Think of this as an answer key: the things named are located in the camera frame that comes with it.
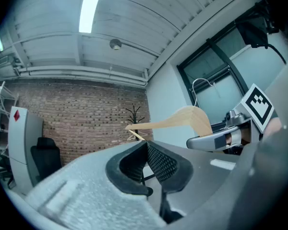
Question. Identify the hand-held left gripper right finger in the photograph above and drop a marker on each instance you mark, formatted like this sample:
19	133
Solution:
182	171

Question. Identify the white ceiling pipes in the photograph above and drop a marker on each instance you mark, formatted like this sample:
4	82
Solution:
86	72

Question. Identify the black office chair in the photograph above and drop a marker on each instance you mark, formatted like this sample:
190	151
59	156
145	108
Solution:
46	157

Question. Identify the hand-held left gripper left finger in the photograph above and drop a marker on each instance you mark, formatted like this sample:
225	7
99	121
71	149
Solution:
91	176

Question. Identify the black framed window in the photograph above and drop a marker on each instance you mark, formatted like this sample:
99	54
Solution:
216	63

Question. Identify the black coat rack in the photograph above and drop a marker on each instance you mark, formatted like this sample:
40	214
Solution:
134	115

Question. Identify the long ceiling light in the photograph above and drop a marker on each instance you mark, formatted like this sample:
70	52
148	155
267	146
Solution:
90	8

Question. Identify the round ceiling lamp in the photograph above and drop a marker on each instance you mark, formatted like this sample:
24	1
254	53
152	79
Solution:
115	44

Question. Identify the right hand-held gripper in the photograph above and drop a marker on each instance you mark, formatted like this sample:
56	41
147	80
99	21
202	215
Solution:
256	104

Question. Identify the wooden hanger with metal hook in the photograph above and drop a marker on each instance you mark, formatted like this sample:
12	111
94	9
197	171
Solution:
182	118

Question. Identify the black monitor screen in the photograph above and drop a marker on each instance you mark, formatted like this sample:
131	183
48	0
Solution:
250	32

